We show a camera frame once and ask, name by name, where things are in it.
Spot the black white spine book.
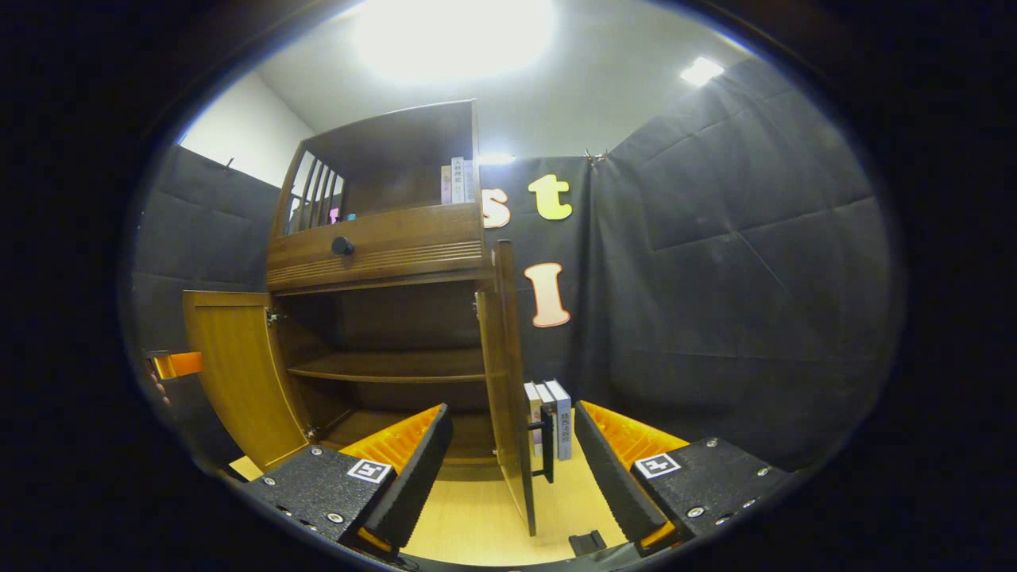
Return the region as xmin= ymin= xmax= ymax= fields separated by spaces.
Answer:
xmin=535 ymin=382 xmax=557 ymax=460

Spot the black backdrop cloth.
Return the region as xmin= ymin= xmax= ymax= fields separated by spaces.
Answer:
xmin=127 ymin=56 xmax=903 ymax=473

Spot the white purple spine book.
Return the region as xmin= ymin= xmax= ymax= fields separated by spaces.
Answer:
xmin=524 ymin=382 xmax=543 ymax=458

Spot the wooden cabinet door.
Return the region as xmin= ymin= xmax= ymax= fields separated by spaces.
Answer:
xmin=183 ymin=290 xmax=312 ymax=473
xmin=475 ymin=240 xmax=557 ymax=537

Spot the wooden inner shelf board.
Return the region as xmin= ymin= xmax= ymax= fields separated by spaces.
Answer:
xmin=286 ymin=348 xmax=487 ymax=385

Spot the large ceiling light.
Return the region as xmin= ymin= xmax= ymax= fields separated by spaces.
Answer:
xmin=354 ymin=0 xmax=557 ymax=84

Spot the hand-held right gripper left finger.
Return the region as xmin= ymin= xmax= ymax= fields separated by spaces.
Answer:
xmin=238 ymin=403 xmax=454 ymax=557

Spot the small ceiling light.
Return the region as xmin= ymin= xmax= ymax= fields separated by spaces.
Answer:
xmin=680 ymin=56 xmax=725 ymax=88

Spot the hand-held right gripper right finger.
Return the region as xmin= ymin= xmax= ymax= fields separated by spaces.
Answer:
xmin=574 ymin=400 xmax=795 ymax=557

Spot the wooden double-door shoe cabinet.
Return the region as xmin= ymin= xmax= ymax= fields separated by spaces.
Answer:
xmin=266 ymin=99 xmax=509 ymax=481

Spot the blue grey spine book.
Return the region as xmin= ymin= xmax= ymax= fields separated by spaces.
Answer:
xmin=545 ymin=379 xmax=573 ymax=462

